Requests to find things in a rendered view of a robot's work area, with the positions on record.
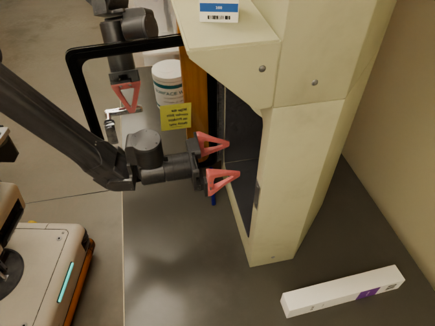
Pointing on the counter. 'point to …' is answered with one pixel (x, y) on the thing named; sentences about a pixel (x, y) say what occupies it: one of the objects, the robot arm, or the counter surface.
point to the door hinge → (221, 118)
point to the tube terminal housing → (308, 114)
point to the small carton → (219, 11)
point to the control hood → (233, 50)
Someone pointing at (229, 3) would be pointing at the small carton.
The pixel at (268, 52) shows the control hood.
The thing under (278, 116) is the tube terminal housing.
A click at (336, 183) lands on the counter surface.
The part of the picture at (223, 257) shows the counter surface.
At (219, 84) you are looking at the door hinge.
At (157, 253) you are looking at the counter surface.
